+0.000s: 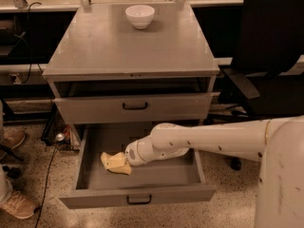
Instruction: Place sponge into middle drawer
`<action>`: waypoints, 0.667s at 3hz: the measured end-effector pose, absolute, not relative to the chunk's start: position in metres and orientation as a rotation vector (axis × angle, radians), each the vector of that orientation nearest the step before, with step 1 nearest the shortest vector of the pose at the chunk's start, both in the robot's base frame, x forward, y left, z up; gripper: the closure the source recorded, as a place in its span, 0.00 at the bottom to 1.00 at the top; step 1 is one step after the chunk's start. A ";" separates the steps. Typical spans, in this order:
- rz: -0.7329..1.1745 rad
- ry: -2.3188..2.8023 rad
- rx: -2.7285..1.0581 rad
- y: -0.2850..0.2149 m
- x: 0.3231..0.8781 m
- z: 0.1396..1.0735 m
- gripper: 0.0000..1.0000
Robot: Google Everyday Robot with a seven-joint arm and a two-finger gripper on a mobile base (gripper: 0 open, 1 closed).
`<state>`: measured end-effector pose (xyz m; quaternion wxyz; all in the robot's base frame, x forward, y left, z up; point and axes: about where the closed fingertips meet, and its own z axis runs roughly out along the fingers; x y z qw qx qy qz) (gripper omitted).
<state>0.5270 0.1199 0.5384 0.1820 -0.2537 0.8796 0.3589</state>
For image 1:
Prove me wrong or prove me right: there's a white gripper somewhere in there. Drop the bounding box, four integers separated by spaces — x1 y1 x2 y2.
124 135 189 166

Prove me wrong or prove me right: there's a yellow sponge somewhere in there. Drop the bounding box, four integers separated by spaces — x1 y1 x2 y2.
101 152 132 175

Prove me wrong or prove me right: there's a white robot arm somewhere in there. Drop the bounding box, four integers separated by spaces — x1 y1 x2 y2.
125 116 304 228

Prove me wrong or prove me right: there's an open grey middle drawer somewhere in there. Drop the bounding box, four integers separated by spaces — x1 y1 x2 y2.
60 122 217 209

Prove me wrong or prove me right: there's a closed grey upper drawer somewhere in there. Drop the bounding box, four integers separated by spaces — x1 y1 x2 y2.
55 93 212 124

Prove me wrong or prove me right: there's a grey drawer cabinet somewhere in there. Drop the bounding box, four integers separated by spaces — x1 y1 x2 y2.
44 3 219 140

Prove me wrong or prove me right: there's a tan sneaker upper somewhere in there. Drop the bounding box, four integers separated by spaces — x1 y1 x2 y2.
0 128 27 150

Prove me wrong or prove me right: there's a tan sneaker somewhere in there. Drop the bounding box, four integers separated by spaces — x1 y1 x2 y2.
0 191 39 219
0 128 27 150

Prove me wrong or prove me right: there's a tan sneaker lower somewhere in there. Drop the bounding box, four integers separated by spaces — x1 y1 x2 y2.
0 191 39 219

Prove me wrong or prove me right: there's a white ceramic bowl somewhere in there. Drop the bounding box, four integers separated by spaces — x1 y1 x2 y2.
125 5 155 29

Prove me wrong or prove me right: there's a black office chair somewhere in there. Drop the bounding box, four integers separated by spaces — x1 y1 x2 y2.
202 0 304 171

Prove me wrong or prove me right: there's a black lower drawer handle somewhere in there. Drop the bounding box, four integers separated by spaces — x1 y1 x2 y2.
126 195 152 205

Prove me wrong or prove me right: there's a black drawer handle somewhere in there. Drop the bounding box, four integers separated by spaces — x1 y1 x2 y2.
122 102 148 111
126 195 152 205

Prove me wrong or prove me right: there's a black upper drawer handle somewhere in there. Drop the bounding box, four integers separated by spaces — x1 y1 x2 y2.
122 102 148 111

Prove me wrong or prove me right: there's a black floor cable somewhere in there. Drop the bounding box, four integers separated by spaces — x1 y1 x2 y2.
33 142 61 228

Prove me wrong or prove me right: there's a wall power outlet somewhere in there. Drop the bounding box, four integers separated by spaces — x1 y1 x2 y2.
10 74 21 85

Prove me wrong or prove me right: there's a black hanging cable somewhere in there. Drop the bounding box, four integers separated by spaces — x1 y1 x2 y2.
12 2 44 85

